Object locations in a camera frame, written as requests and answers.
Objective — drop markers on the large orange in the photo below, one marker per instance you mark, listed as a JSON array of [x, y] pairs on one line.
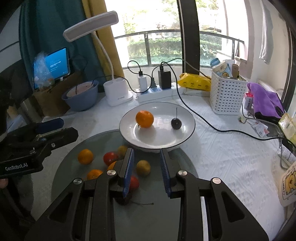
[[144, 119]]

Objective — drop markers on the purple cloth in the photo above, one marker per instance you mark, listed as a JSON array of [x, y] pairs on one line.
[[266, 104]]

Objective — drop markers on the black charger adapter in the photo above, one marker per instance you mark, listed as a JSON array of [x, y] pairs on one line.
[[164, 78]]

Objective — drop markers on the small yellow fruit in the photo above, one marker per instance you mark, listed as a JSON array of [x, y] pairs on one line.
[[121, 151]]

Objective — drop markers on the yellow bear printed bag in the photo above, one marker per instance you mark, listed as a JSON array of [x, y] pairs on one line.
[[287, 189]]

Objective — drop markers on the dark cherry with stem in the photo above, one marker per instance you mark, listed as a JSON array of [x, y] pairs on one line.
[[176, 123]]

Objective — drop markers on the cardboard box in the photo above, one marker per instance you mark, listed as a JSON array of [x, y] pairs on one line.
[[50, 100]]

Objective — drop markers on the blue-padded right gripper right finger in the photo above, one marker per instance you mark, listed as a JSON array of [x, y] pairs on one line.
[[170, 170]]

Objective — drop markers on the white bowl dark rim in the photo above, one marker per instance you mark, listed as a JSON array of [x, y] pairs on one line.
[[160, 134]]

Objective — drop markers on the blue plastic basin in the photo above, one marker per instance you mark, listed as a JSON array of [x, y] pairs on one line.
[[82, 96]]

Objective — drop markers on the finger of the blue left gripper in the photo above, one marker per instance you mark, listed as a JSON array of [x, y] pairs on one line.
[[49, 126]]

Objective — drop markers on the white desk lamp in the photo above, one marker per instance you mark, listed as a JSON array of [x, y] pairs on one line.
[[115, 89]]

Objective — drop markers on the red tomato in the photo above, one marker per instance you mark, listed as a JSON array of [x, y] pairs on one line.
[[109, 158], [134, 183]]

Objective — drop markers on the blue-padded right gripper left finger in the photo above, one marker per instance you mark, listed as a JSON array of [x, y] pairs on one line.
[[121, 173]]

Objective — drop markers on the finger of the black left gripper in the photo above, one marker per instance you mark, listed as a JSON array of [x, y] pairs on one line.
[[56, 139]]

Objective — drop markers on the small orange mandarin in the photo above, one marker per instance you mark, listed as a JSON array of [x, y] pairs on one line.
[[85, 157]]

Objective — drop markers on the crumpled clear plastic bag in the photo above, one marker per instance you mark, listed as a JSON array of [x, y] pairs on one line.
[[43, 78]]

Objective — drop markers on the teal curtain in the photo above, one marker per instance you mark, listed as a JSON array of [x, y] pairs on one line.
[[41, 28]]

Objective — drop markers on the white charger plug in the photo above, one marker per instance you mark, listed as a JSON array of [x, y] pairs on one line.
[[142, 80]]

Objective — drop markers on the round glass tray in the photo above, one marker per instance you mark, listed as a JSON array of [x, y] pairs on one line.
[[132, 222]]

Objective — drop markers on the white power strip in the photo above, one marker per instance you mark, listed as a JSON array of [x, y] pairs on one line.
[[157, 93]]

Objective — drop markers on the tablet with blue screen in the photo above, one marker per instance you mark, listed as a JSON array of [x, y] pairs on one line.
[[58, 64]]

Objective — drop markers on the white perforated basket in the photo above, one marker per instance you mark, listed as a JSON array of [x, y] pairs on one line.
[[227, 94]]

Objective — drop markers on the yellow curtain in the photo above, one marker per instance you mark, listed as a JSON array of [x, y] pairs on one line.
[[93, 8]]

